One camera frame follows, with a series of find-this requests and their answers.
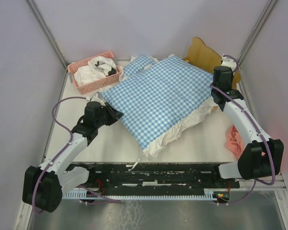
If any pink cloth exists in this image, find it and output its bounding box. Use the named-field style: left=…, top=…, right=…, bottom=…
left=225, top=126, right=245, bottom=159

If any blue gingham pillow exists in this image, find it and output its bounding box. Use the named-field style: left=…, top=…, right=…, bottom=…
left=120, top=56, right=159, bottom=80

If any blue gingham mattress pad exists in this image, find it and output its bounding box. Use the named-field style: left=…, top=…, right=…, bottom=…
left=102, top=55, right=208, bottom=160

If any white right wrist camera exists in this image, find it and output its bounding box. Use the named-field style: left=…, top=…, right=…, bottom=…
left=221, top=54, right=239, bottom=73

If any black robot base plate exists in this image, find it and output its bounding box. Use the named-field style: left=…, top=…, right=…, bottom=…
left=69, top=163, right=240, bottom=196

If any aluminium frame post right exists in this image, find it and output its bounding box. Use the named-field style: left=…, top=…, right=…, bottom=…
left=238, top=0, right=279, bottom=70

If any white slotted cable duct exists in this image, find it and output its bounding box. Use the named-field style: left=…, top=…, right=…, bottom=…
left=60, top=188, right=219, bottom=200

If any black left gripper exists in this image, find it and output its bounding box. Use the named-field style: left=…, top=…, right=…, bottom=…
left=95, top=102, right=123, bottom=127

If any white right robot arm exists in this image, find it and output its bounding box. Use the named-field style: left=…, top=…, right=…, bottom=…
left=210, top=66, right=284, bottom=187

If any white cloth in basket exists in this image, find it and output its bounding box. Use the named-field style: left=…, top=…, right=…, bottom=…
left=74, top=56, right=118, bottom=86

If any wooden pet bed frame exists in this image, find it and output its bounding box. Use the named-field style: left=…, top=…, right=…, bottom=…
left=182, top=36, right=240, bottom=112

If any aluminium frame post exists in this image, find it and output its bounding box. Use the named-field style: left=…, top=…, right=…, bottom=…
left=24, top=0, right=69, bottom=70
left=238, top=0, right=279, bottom=70

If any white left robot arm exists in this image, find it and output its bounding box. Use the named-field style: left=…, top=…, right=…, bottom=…
left=22, top=101, right=123, bottom=213

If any aluminium frame post left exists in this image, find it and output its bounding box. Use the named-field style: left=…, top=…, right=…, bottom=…
left=24, top=0, right=69, bottom=70

